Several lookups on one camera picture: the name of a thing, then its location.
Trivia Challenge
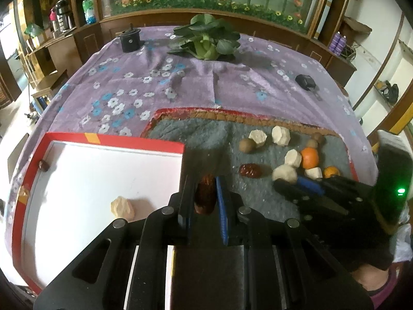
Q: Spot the green bok choy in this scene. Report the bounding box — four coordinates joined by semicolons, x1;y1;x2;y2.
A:
167;13;241;61

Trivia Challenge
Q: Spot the grey mat with brown border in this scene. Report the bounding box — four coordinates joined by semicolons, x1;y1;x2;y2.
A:
140;108;360;221

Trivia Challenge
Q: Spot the purple floral tablecloth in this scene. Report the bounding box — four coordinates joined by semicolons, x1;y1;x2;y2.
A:
6;26;379;207

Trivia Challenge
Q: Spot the silver black thermos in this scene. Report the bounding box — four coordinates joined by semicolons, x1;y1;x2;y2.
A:
55;0;72;33

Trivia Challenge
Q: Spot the pink bottle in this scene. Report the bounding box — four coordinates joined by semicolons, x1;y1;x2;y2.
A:
49;9;60;36

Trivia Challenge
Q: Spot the person's right forearm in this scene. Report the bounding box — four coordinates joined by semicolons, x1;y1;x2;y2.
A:
350;261;402;309

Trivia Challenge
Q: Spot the dried red date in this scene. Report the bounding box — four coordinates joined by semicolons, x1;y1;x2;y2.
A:
239;164;263;178
194;174;216;215

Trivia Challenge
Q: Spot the black cylindrical holder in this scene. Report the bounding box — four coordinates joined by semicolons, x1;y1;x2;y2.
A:
120;24;142;53

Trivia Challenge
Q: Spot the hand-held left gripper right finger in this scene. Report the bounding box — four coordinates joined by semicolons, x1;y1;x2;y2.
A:
217;177;375;310

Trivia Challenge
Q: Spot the green bag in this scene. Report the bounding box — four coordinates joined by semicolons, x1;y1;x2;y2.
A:
24;22;46;39

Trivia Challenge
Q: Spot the large orange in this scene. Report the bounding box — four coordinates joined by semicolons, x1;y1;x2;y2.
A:
301;148;320;169

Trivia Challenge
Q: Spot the wooden sideboard cabinet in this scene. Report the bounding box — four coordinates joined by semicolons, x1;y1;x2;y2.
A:
24;22;107;81

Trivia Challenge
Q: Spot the green blue plastic bottle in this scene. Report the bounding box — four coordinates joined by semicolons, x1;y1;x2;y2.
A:
82;0;98;25

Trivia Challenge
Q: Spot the small black device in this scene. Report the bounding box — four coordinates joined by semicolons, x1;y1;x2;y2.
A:
295;74;322;100

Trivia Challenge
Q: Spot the wooden stool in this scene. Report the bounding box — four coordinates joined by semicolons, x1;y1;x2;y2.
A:
31;70;70;105

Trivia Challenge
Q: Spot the white plastic bag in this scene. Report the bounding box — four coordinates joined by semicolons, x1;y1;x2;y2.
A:
392;224;413;264

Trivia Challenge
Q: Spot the irregular beige chunk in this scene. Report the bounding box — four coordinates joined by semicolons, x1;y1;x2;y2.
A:
110;196;135;219

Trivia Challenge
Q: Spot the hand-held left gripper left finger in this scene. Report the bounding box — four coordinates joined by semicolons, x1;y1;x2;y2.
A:
34;174;198;310

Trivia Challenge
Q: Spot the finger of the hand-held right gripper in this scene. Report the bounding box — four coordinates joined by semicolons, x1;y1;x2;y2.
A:
295;175;378;208
274;179;353;221

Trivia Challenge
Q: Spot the white tray with red rim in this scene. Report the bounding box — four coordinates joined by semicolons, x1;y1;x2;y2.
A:
5;132;186;294

